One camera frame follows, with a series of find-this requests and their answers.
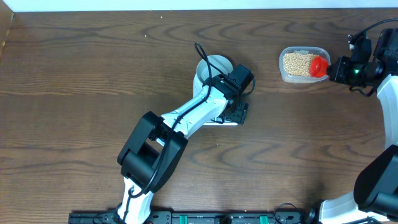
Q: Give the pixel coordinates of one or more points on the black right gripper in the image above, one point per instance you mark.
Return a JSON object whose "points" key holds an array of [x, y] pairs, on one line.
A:
{"points": [[340, 66]]}

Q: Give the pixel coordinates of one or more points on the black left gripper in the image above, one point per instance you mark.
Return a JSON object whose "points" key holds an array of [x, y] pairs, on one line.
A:
{"points": [[237, 113]]}

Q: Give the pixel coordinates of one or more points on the red plastic measuring scoop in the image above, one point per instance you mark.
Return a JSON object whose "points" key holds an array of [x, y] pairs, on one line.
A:
{"points": [[318, 67]]}

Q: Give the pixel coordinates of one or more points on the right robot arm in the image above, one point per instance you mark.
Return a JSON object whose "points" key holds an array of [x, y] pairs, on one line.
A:
{"points": [[374, 196]]}

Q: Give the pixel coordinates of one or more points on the white digital kitchen scale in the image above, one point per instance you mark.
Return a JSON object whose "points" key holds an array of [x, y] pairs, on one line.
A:
{"points": [[212, 121]]}

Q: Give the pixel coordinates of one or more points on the grey plastic bowl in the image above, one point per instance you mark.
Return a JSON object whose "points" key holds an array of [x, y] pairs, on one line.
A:
{"points": [[219, 64]]}

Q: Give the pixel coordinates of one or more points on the pile of soybeans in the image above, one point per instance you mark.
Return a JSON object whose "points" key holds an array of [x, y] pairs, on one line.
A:
{"points": [[297, 64]]}

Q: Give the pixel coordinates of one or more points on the clear plastic bean container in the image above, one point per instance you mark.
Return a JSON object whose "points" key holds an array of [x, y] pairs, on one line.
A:
{"points": [[302, 50]]}

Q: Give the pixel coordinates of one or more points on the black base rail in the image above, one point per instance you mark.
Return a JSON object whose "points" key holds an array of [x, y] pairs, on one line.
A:
{"points": [[167, 217]]}

